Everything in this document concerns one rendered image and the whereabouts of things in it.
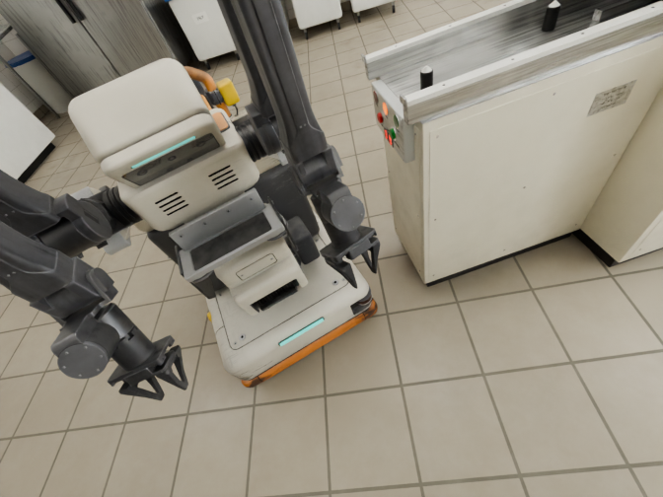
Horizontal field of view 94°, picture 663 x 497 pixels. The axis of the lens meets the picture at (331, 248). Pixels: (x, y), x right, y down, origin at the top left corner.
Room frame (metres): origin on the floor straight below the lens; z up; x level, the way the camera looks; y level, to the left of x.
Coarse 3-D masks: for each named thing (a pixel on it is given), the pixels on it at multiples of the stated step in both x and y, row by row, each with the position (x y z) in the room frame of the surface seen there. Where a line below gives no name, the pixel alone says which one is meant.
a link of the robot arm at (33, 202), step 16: (0, 176) 0.49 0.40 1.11; (0, 192) 0.46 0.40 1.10; (16, 192) 0.48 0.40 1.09; (32, 192) 0.50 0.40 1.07; (0, 208) 0.46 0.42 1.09; (16, 208) 0.46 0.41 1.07; (32, 208) 0.47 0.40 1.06; (48, 208) 0.48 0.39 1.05; (64, 208) 0.49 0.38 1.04; (80, 208) 0.51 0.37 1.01; (96, 208) 0.55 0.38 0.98; (16, 224) 0.46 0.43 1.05; (32, 224) 0.47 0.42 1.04; (48, 224) 0.47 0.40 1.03; (80, 224) 0.48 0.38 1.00; (96, 224) 0.50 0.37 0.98; (96, 240) 0.48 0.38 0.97
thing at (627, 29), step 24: (600, 24) 0.65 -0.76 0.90; (624, 24) 0.62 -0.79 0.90; (648, 24) 0.62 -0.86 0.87; (552, 48) 0.63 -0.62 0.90; (576, 48) 0.63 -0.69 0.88; (600, 48) 0.62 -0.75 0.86; (480, 72) 0.64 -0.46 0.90; (504, 72) 0.63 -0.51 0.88; (528, 72) 0.63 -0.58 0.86; (552, 72) 0.63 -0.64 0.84; (408, 96) 0.66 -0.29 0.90; (432, 96) 0.64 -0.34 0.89; (456, 96) 0.64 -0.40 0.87; (480, 96) 0.63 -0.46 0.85; (408, 120) 0.64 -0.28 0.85
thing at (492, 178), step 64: (448, 64) 0.85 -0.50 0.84; (576, 64) 0.62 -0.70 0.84; (640, 64) 0.61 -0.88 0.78; (448, 128) 0.63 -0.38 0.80; (512, 128) 0.62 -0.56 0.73; (576, 128) 0.61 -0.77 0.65; (448, 192) 0.63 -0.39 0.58; (512, 192) 0.62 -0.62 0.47; (576, 192) 0.61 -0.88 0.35; (448, 256) 0.62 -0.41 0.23; (512, 256) 0.64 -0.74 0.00
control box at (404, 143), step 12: (372, 84) 0.91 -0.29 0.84; (384, 84) 0.88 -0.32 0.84; (384, 96) 0.81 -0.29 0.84; (396, 96) 0.79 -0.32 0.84; (396, 108) 0.73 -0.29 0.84; (384, 120) 0.83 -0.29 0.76; (384, 132) 0.84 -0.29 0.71; (396, 132) 0.73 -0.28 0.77; (408, 132) 0.68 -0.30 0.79; (396, 144) 0.74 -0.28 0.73; (408, 144) 0.68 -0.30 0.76; (408, 156) 0.68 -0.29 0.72
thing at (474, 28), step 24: (528, 0) 0.91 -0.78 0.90; (552, 0) 0.91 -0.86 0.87; (576, 0) 0.91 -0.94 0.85; (456, 24) 0.93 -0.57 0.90; (480, 24) 0.92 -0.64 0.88; (504, 24) 0.91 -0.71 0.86; (384, 48) 0.95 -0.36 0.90; (408, 48) 0.93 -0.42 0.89; (432, 48) 0.92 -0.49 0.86; (384, 72) 0.93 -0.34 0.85
